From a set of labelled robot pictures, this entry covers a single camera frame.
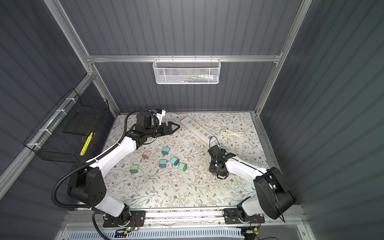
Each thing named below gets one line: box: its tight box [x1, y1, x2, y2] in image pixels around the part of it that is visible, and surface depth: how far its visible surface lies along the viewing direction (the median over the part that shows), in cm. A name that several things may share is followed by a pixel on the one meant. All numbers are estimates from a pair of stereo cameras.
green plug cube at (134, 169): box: [129, 164, 139, 174], surface depth 91 cm
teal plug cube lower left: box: [159, 159, 168, 168], surface depth 93 cm
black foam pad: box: [63, 111, 103, 136], surface depth 79 cm
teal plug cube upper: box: [161, 146, 170, 155], surface depth 99 cm
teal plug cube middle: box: [170, 157, 180, 166], surface depth 93 cm
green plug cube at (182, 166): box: [178, 162, 187, 172], surface depth 91 cm
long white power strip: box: [180, 116, 218, 146], surface depth 107 cm
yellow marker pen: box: [80, 132, 94, 156], surface depth 71 cm
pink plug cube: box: [142, 150, 152, 159], surface depth 97 cm
